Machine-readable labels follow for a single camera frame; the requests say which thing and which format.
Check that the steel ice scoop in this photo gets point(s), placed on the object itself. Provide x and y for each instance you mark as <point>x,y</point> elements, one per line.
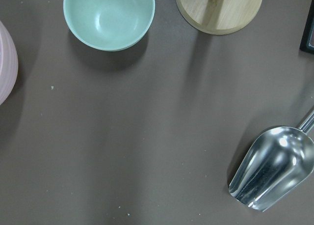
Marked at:
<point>278,160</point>

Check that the wooden cup tree stand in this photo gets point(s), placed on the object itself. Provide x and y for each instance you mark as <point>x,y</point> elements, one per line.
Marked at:
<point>219,17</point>

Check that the mint green bowl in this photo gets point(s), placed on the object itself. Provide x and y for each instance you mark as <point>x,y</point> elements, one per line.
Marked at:
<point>109,25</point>

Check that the pink bowl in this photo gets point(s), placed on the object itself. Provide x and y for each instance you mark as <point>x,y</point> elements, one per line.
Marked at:
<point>8,63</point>

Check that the black mirror tray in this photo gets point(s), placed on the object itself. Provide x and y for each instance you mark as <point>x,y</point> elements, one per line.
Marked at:
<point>307,41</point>

